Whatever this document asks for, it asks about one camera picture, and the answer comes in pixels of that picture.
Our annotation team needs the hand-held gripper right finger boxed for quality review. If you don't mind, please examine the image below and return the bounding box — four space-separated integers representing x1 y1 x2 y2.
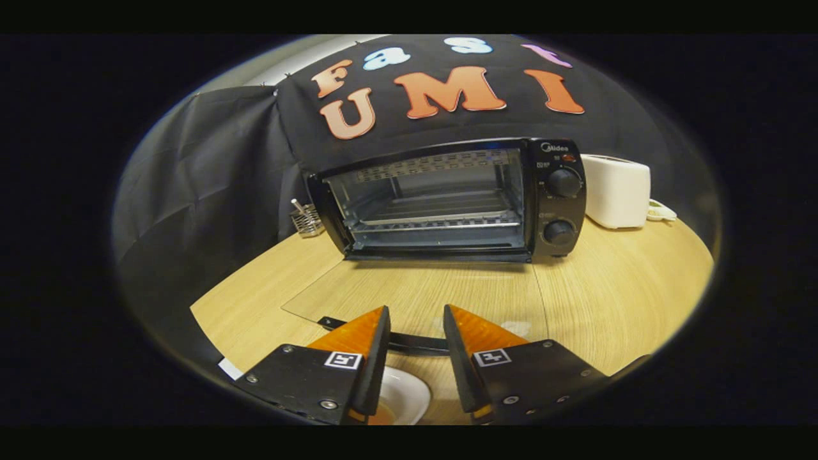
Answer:
443 304 654 426

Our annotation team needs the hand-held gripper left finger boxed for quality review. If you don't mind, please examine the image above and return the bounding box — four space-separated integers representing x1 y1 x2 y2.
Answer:
233 305 392 426

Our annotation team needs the black toaster oven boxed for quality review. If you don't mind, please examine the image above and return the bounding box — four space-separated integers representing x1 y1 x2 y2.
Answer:
281 137 587 357

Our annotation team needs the metal oven tray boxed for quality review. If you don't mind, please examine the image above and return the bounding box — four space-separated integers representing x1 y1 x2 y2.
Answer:
351 190 522 232

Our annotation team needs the white toaster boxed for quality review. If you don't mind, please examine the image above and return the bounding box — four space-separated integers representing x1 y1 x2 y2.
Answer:
581 154 652 230

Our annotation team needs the white plate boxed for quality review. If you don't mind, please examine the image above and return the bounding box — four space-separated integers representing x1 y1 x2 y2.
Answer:
363 366 432 426

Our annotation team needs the black backdrop cloth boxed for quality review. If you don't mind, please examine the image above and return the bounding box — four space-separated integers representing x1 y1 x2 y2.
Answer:
112 35 707 368

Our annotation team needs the wire mesh utensil holder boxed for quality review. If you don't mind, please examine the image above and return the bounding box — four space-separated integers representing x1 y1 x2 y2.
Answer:
289 198 326 239

